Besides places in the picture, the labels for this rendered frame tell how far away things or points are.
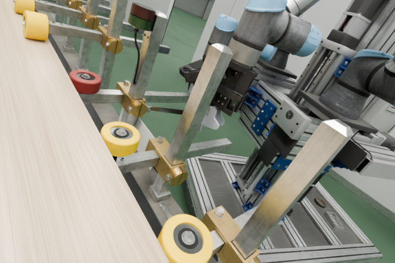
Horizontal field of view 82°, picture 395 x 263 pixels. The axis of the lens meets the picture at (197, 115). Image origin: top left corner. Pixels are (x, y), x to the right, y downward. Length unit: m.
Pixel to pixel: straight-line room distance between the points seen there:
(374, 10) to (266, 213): 1.00
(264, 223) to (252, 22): 0.38
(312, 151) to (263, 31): 0.27
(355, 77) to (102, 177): 0.85
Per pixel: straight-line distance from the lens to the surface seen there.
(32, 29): 0.86
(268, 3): 0.51
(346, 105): 0.97
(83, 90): 0.68
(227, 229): 0.51
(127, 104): 0.73
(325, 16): 3.20
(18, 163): 0.43
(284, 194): 0.40
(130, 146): 0.48
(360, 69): 0.96
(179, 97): 0.88
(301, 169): 0.37
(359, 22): 1.22
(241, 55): 0.51
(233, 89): 0.55
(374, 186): 3.23
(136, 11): 0.62
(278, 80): 1.36
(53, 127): 0.50
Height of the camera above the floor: 1.20
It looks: 26 degrees down
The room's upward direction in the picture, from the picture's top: 24 degrees clockwise
